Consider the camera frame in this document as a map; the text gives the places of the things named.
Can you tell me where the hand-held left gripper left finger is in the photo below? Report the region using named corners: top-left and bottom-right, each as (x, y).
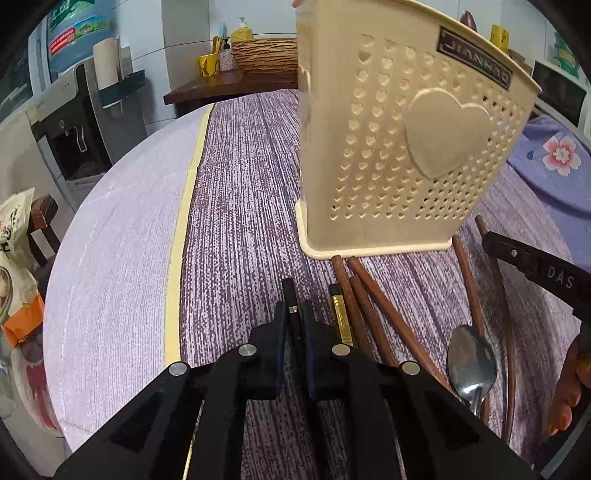
top-left (53, 300), bottom-right (287, 480)

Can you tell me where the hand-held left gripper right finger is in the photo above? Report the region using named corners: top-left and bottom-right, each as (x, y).
top-left (302, 300), bottom-right (539, 480)

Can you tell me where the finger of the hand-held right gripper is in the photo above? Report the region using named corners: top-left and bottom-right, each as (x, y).
top-left (482, 231), bottom-right (591, 320)

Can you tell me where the black chopstick with gold band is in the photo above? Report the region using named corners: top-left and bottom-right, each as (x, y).
top-left (329, 284), bottom-right (354, 348)

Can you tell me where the silver metal spoon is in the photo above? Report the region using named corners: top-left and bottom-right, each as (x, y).
top-left (447, 324), bottom-right (498, 418)

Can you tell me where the beige perforated utensil holder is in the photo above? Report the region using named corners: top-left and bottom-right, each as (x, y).
top-left (292, 0), bottom-right (543, 259)

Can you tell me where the person's right hand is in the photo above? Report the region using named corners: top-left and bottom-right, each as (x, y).
top-left (549, 336), bottom-right (591, 437)

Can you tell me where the lavender floral cloth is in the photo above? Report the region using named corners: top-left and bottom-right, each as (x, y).
top-left (508, 115), bottom-right (591, 273)

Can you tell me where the yellow tape strip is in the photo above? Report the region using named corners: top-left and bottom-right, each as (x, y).
top-left (164, 104), bottom-right (215, 370)

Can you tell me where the purple striped table mat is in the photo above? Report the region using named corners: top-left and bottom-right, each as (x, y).
top-left (178, 90), bottom-right (583, 480)

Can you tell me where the black appliance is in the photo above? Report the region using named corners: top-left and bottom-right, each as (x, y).
top-left (531, 60), bottom-right (587, 125)

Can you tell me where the lavender tablecloth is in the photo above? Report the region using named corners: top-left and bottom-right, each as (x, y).
top-left (44, 104), bottom-right (213, 457)

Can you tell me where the dark wooden side table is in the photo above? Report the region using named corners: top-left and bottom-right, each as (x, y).
top-left (164, 71), bottom-right (300, 116)

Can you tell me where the wooden chair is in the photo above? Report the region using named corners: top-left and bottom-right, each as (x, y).
top-left (28, 195), bottom-right (61, 268)

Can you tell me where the printed snack bag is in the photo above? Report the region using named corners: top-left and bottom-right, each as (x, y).
top-left (0, 188), bottom-right (44, 349)

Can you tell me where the wicker basket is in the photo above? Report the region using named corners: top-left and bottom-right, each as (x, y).
top-left (231, 38), bottom-right (298, 77)

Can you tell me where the yellow soap pump bottle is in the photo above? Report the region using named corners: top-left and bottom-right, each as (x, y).
top-left (230, 17), bottom-right (253, 43)

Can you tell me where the grey water dispenser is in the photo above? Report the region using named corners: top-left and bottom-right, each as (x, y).
top-left (28, 65), bottom-right (114, 195)

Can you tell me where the beige cardboard panel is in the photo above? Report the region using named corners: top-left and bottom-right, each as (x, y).
top-left (0, 113), bottom-right (65, 217)

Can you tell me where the blue water bottle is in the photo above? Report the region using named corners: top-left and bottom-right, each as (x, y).
top-left (46, 0), bottom-right (116, 75)

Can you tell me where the dark wall holder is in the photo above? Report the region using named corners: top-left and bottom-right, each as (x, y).
top-left (98, 69), bottom-right (147, 109)

